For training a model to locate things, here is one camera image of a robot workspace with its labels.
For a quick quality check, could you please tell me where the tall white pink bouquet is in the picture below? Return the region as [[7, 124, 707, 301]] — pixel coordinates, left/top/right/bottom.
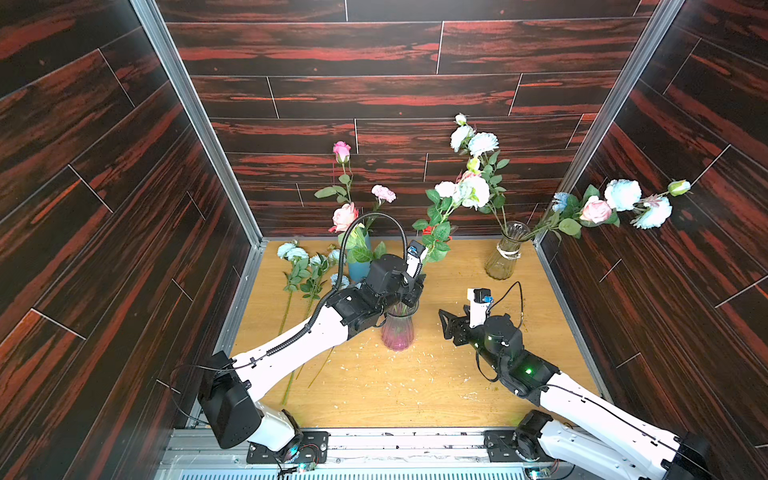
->
[[450, 113, 509, 233]]

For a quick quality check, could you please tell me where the teal ceramic vase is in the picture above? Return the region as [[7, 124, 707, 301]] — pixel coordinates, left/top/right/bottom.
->
[[345, 227, 373, 283]]

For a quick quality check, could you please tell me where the pink rose leafy stem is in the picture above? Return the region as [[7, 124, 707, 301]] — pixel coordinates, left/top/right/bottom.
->
[[329, 203, 387, 264]]

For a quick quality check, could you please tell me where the pink rose bud stem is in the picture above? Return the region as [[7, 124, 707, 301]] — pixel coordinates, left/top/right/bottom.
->
[[314, 141, 359, 233]]

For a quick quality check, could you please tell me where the blue pink glass vase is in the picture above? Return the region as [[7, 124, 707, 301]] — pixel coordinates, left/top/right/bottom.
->
[[381, 303, 419, 351]]

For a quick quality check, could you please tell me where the pink carnation flower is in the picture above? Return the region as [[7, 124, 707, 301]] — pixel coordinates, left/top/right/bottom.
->
[[371, 185, 397, 212]]

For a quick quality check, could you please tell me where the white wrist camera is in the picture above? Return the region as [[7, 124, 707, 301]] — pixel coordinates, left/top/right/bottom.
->
[[467, 288, 493, 328], [405, 240, 427, 278]]

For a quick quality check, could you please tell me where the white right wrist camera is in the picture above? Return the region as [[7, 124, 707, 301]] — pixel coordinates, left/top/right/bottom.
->
[[467, 288, 493, 328]]

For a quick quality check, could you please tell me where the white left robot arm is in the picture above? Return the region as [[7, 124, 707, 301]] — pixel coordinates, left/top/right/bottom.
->
[[198, 242, 425, 453]]

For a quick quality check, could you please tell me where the blue pink flower spray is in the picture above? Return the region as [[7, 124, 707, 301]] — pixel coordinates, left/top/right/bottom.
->
[[521, 179, 692, 241]]

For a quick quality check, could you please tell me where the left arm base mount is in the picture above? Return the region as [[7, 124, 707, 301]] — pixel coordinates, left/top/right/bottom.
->
[[246, 409, 331, 470]]

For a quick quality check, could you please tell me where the small blue flower sprig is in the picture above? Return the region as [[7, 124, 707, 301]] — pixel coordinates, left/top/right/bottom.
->
[[275, 241, 343, 406]]

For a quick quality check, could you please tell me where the black coiled left cable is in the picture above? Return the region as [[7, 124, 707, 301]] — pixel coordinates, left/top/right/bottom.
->
[[230, 212, 410, 370]]

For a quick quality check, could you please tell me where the white printed ribbon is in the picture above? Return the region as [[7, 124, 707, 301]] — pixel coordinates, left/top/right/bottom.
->
[[496, 245, 520, 260]]

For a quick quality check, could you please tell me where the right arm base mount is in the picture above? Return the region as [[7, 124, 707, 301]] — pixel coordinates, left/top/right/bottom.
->
[[483, 410, 557, 463]]

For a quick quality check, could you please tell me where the clear ribbed glass vase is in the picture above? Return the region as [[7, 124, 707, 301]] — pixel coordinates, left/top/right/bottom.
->
[[485, 221, 530, 280]]

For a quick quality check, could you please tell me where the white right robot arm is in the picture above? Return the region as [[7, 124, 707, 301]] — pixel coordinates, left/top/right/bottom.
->
[[438, 310, 715, 479]]

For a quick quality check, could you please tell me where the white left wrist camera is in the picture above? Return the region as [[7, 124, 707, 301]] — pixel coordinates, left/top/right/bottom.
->
[[405, 240, 427, 278]]

